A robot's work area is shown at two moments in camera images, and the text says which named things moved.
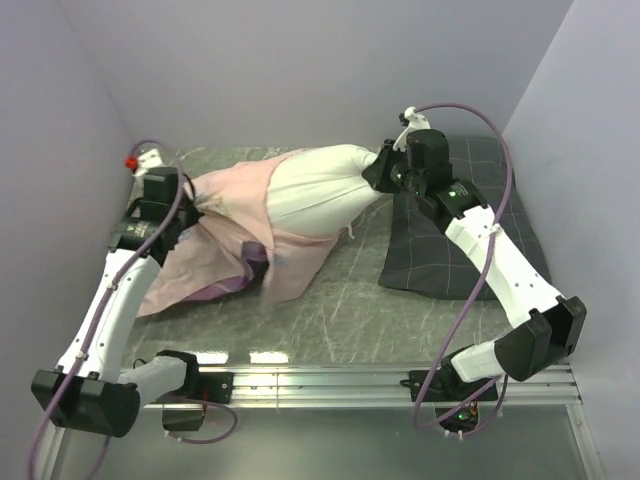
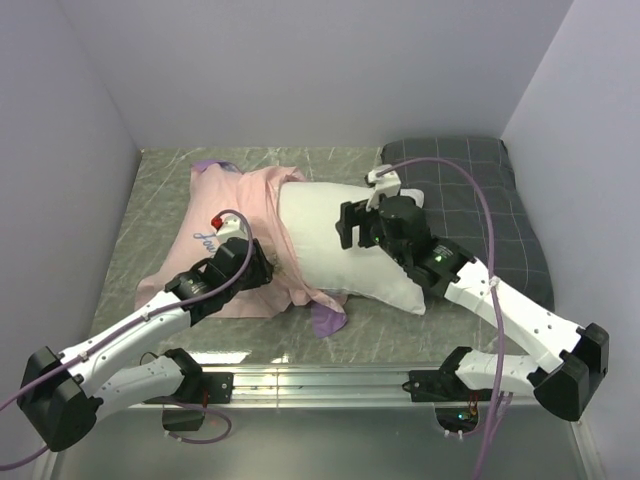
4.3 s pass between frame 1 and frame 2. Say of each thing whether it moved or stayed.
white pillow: moved
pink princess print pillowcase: moved
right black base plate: stayed
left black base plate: stayed
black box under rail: stayed
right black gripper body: moved
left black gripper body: moved
